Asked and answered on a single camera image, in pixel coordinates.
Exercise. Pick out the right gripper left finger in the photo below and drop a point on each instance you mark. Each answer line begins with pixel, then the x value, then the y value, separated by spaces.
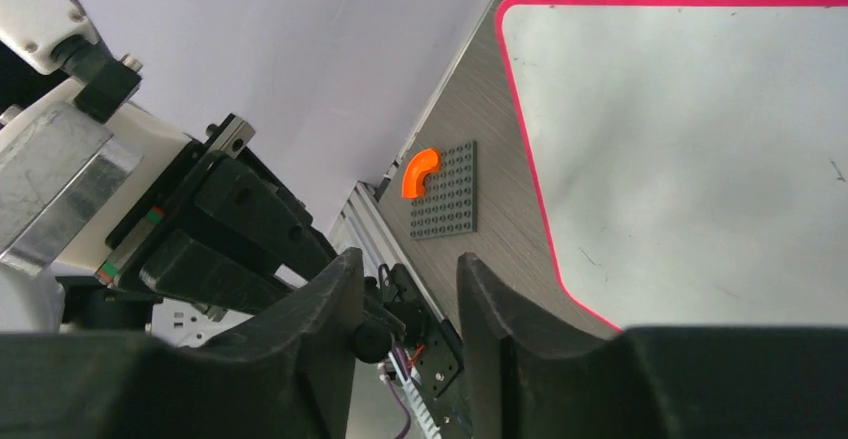
pixel 285 373

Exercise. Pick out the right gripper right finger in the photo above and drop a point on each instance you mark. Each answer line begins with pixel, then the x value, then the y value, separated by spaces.
pixel 532 375

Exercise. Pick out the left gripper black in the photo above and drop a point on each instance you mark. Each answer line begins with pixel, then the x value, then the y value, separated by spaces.
pixel 68 182

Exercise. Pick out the whiteboard with pink frame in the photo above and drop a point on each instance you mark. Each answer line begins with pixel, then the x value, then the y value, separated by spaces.
pixel 689 156

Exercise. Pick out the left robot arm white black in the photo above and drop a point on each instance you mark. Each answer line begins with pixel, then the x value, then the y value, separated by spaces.
pixel 52 52

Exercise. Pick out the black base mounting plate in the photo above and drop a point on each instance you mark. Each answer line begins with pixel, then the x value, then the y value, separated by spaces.
pixel 428 361

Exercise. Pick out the grey studded baseplate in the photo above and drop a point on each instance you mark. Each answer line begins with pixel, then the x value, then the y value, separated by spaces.
pixel 450 204

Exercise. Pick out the orange curved brick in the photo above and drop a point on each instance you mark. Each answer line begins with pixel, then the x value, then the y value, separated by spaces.
pixel 420 167

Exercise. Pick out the aluminium frame rail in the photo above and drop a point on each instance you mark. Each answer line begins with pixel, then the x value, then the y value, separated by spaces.
pixel 379 410

